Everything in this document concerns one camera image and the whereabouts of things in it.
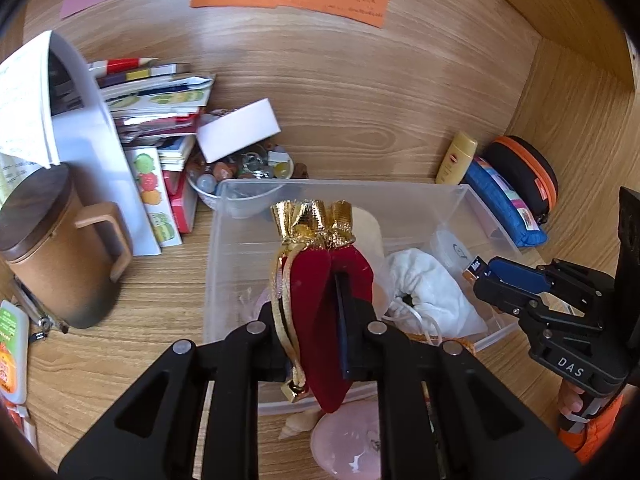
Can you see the wooden desktop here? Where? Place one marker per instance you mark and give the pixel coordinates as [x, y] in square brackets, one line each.
[165, 310]

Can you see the printed paper sheet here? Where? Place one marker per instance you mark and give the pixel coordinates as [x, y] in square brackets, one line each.
[25, 100]

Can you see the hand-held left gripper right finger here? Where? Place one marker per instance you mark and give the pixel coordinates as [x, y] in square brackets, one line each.
[344, 330]

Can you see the small blue orange box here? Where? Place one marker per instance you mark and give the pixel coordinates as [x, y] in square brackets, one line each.
[475, 267]

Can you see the fruit print card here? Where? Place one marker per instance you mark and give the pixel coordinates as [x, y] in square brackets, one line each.
[155, 195]

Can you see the clear plastic storage bin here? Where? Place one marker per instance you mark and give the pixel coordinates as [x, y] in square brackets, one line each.
[240, 240]

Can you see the round white tin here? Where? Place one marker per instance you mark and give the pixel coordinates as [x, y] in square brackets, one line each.
[450, 255]

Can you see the white cardboard box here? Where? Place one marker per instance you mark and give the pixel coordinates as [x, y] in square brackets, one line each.
[240, 130]

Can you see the green orange packet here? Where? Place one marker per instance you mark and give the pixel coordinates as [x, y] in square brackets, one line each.
[12, 350]

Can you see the red velvet gold-trimmed pouch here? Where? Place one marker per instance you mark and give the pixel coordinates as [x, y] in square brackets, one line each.
[310, 300]

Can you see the small metal tool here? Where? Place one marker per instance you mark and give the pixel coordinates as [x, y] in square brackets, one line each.
[40, 317]

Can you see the black orange zip case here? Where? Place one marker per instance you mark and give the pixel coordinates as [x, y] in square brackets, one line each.
[525, 170]

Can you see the red booklet box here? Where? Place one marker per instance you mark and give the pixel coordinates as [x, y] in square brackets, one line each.
[180, 200]

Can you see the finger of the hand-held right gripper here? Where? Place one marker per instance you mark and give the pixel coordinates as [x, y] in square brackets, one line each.
[500, 299]
[515, 275]

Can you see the stack of booklets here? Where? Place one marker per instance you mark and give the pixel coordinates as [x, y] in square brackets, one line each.
[160, 105]

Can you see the blue patchwork pencil case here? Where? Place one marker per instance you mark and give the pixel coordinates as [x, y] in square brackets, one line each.
[500, 200]

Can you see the yellow lotion tube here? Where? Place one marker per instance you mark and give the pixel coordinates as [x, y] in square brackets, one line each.
[455, 160]

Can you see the bowl of beads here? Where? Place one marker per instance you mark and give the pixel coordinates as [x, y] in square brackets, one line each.
[235, 175]

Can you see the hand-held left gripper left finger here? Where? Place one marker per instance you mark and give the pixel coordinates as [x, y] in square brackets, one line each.
[267, 355]

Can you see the seashell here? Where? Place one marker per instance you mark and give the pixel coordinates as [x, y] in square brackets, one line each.
[297, 425]

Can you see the person's right hand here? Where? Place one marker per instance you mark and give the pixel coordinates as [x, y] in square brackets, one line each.
[570, 400]

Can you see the brown mug with lid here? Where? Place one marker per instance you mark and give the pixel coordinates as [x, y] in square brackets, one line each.
[55, 270]

